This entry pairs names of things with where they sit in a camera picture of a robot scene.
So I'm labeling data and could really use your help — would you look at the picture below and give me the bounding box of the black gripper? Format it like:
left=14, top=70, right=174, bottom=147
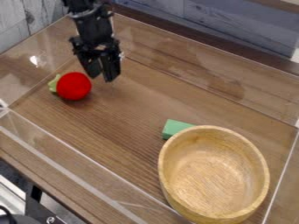
left=70, top=17, right=122, bottom=82

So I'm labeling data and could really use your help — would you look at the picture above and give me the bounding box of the red plush strawberry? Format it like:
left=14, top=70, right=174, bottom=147
left=48, top=72, right=93, bottom=101

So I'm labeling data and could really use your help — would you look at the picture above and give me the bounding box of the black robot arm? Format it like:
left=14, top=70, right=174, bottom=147
left=62, top=0, right=122, bottom=82

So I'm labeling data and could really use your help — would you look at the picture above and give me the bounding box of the clear acrylic tray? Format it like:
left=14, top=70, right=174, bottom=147
left=0, top=16, right=299, bottom=224

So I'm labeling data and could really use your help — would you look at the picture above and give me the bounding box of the green foam block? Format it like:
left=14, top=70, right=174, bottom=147
left=163, top=119, right=194, bottom=140

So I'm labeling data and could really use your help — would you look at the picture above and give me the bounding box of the wooden bowl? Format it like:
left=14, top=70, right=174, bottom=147
left=158, top=125, right=271, bottom=224

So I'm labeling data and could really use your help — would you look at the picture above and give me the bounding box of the black table frame bracket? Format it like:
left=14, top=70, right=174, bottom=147
left=24, top=182, right=67, bottom=224

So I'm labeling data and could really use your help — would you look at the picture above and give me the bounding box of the black cable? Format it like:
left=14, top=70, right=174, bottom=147
left=0, top=205, right=19, bottom=224

